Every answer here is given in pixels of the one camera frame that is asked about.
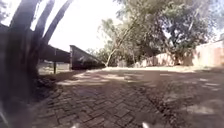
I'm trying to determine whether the thin leaning tree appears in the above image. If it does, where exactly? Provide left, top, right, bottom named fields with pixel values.
left=104, top=19, right=138, bottom=68

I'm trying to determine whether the red brick path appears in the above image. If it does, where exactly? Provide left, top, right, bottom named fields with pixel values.
left=31, top=68, right=174, bottom=128

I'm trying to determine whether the dark short pole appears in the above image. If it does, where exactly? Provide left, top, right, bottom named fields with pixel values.
left=53, top=49, right=58, bottom=75

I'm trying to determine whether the row of green trees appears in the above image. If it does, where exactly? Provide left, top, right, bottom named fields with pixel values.
left=87, top=0, right=224, bottom=68

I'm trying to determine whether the grey dirt road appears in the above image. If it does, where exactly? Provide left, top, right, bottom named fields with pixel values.
left=99, top=65, right=224, bottom=128

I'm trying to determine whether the dark forked tree trunk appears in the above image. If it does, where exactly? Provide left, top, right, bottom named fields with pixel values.
left=0, top=0, right=74, bottom=111

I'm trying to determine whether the dark sloped wall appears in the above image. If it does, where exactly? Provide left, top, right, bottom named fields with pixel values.
left=69, top=44, right=107, bottom=71

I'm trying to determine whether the pale brick wall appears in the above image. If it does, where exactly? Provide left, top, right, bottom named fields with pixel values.
left=133, top=39, right=224, bottom=69

